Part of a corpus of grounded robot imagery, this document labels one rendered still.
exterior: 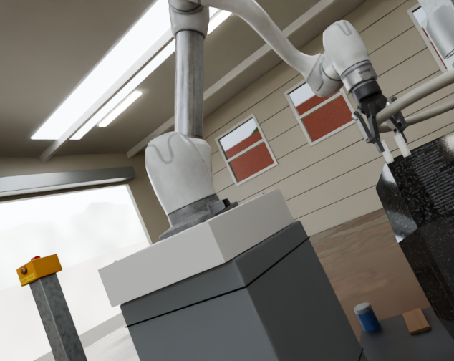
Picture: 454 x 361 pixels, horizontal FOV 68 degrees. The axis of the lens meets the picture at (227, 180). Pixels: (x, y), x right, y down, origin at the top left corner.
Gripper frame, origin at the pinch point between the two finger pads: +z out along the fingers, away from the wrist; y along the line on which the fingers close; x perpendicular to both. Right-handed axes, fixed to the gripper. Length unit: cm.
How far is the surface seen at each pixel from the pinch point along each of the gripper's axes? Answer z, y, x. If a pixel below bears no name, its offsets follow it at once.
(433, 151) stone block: 3.8, 30.3, 31.7
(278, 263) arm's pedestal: 16.2, -43.5, -11.8
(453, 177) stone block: 14.8, 26.4, 22.3
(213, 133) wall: -278, -12, 782
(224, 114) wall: -305, 33, 750
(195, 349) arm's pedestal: 27, -68, -14
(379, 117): -9.5, -1.2, -3.0
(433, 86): -9.1, 5.9, -17.5
